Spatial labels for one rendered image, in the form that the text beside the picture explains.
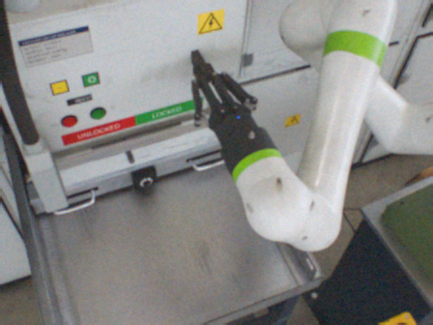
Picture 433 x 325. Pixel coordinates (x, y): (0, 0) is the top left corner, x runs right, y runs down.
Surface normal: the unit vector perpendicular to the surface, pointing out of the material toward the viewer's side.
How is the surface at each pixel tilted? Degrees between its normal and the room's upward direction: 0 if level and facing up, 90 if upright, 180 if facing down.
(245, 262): 0
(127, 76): 90
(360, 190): 0
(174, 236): 0
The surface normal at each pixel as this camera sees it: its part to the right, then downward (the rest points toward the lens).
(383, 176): 0.04, -0.59
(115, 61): 0.38, 0.75
